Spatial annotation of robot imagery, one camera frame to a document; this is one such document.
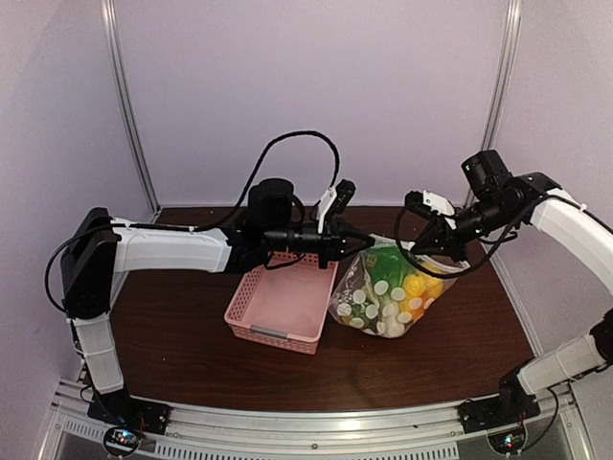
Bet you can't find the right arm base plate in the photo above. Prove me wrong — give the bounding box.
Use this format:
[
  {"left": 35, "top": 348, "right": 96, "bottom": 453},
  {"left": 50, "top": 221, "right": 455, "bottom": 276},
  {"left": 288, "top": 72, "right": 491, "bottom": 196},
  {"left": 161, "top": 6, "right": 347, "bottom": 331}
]
[{"left": 458, "top": 396, "right": 541, "bottom": 434}]

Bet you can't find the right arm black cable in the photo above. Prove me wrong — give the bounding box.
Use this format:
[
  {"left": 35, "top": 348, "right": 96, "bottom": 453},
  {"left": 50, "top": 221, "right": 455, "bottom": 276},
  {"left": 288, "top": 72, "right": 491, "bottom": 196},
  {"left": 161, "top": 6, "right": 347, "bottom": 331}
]
[{"left": 394, "top": 205, "right": 523, "bottom": 280}]

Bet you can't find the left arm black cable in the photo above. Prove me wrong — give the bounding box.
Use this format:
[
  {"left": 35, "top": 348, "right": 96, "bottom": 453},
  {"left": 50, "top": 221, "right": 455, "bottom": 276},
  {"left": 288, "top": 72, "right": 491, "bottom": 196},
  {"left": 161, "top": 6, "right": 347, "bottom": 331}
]
[{"left": 200, "top": 129, "right": 342, "bottom": 231}]

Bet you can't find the left circuit board with LEDs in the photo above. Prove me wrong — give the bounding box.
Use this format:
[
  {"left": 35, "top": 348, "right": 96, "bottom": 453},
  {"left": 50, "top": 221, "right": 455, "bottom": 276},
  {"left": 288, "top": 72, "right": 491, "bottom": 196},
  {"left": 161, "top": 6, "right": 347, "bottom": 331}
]
[{"left": 102, "top": 426, "right": 145, "bottom": 456}]

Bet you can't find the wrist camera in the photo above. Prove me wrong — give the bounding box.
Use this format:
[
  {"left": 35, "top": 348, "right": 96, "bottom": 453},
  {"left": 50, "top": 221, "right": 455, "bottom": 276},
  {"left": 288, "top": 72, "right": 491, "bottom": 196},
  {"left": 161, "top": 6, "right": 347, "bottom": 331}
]
[
  {"left": 404, "top": 191, "right": 455, "bottom": 219},
  {"left": 316, "top": 179, "right": 356, "bottom": 234}
]

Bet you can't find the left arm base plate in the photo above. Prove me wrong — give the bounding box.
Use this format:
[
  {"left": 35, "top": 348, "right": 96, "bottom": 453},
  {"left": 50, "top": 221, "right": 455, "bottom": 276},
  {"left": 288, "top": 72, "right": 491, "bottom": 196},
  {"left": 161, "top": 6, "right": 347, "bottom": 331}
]
[{"left": 87, "top": 386, "right": 170, "bottom": 435}]

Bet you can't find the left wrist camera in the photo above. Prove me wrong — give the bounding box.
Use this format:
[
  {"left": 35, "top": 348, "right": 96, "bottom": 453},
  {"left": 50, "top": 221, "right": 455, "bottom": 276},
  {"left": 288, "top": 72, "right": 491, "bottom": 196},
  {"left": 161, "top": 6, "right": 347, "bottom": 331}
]
[{"left": 316, "top": 179, "right": 356, "bottom": 234}]

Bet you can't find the circuit board with leds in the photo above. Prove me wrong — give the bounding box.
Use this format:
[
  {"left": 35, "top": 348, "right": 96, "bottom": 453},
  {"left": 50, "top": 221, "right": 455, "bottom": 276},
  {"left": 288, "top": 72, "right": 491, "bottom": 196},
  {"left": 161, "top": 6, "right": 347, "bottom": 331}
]
[
  {"left": 102, "top": 426, "right": 145, "bottom": 456},
  {"left": 488, "top": 429, "right": 527, "bottom": 456}
]

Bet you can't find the clear zip top bag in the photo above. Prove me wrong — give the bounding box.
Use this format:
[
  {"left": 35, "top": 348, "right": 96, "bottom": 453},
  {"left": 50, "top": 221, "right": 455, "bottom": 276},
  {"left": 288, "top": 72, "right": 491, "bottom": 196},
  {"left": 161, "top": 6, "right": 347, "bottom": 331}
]
[{"left": 328, "top": 235, "right": 469, "bottom": 338}]

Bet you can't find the right circuit board with LEDs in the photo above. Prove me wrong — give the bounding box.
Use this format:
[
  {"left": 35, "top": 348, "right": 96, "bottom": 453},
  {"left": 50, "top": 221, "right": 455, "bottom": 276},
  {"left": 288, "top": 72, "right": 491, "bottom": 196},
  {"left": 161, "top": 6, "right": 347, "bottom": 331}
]
[{"left": 488, "top": 429, "right": 527, "bottom": 456}]

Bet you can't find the left aluminium corner post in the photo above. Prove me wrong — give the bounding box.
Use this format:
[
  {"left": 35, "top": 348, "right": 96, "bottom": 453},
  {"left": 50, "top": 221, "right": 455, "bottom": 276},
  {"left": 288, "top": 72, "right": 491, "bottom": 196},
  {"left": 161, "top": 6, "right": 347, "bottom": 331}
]
[{"left": 100, "top": 0, "right": 162, "bottom": 215}]

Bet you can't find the pink perforated plastic basket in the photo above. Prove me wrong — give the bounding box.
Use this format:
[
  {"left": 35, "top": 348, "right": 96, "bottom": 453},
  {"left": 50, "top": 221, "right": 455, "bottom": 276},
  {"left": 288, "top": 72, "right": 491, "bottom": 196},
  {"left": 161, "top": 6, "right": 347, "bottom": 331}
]
[{"left": 224, "top": 254, "right": 338, "bottom": 355}]

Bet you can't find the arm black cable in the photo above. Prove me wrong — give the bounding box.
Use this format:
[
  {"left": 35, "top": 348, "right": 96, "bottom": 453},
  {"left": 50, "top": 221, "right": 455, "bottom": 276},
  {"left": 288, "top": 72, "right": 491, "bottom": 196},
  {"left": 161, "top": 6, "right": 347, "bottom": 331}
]
[
  {"left": 394, "top": 205, "right": 523, "bottom": 280},
  {"left": 200, "top": 129, "right": 342, "bottom": 231}
]

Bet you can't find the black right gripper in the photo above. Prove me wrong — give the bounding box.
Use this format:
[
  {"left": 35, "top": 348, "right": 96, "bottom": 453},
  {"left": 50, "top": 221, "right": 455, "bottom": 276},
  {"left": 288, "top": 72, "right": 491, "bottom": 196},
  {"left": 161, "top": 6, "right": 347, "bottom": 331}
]
[{"left": 414, "top": 195, "right": 518, "bottom": 262}]

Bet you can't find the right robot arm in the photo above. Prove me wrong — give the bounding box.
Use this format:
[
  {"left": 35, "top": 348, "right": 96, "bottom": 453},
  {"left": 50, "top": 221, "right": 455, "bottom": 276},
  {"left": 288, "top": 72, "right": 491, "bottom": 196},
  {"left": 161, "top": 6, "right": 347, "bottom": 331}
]
[{"left": 473, "top": 149, "right": 612, "bottom": 377}]

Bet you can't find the front aluminium frame rail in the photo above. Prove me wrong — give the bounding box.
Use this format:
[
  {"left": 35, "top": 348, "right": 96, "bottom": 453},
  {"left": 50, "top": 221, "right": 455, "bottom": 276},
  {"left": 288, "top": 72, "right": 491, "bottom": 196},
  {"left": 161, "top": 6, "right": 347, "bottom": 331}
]
[{"left": 37, "top": 378, "right": 590, "bottom": 460}]

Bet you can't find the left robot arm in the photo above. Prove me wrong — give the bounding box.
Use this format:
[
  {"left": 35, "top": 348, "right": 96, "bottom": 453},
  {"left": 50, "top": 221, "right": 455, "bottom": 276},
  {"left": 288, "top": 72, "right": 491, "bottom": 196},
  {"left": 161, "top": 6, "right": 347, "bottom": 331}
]
[{"left": 60, "top": 178, "right": 375, "bottom": 426}]

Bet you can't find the right aluminium corner post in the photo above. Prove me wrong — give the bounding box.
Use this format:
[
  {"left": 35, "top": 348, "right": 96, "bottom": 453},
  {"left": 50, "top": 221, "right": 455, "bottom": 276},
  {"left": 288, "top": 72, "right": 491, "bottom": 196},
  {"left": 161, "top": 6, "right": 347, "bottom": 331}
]
[{"left": 462, "top": 0, "right": 523, "bottom": 212}]

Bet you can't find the yellow lemon toy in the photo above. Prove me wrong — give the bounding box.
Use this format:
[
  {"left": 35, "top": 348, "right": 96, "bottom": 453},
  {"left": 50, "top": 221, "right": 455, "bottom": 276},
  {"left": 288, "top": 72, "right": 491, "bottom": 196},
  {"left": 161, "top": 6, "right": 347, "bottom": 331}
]
[{"left": 402, "top": 272, "right": 445, "bottom": 299}]

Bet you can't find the aluminium corner post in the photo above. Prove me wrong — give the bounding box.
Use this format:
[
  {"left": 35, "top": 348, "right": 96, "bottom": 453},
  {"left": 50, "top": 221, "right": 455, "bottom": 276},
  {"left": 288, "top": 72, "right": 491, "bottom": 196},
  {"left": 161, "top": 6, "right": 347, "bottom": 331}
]
[
  {"left": 100, "top": 0, "right": 162, "bottom": 215},
  {"left": 462, "top": 0, "right": 523, "bottom": 212}
]

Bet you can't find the green bok choy toy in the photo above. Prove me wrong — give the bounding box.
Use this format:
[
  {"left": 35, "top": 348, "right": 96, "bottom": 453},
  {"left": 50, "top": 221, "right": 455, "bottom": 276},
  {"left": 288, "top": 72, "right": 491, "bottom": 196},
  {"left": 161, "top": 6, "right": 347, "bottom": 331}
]
[{"left": 364, "top": 245, "right": 408, "bottom": 296}]

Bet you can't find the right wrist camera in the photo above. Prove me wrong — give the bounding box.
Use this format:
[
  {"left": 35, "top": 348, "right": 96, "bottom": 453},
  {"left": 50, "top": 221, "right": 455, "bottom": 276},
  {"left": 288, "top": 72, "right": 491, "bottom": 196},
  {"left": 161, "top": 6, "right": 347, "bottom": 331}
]
[{"left": 404, "top": 191, "right": 455, "bottom": 219}]

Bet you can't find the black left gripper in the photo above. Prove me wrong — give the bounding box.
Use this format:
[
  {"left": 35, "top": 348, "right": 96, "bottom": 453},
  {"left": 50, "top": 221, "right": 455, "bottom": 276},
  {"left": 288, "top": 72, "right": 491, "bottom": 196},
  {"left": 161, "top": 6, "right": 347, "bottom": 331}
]
[{"left": 263, "top": 216, "right": 374, "bottom": 267}]

